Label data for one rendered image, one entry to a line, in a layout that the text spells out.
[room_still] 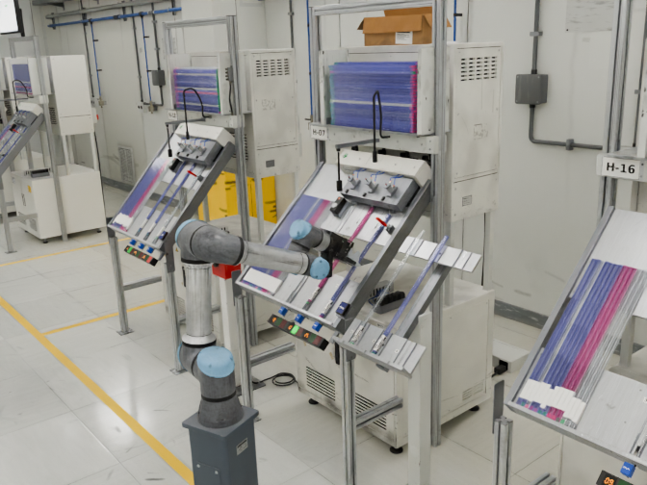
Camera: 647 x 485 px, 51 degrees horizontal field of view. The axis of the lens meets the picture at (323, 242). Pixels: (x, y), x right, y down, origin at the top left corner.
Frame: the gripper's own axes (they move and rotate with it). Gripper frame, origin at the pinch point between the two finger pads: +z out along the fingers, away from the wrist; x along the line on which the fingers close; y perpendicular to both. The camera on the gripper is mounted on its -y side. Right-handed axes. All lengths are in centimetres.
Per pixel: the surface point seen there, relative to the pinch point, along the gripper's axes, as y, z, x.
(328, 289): -12.5, -2.4, 6.1
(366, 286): -6.2, -0.2, -10.1
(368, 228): 16.8, 5.0, 6.5
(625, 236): 35, 7, -94
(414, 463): -60, 32, -37
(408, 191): 35.7, 5.0, -6.1
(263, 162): 44, 32, 135
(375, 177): 38.4, 4.2, 14.0
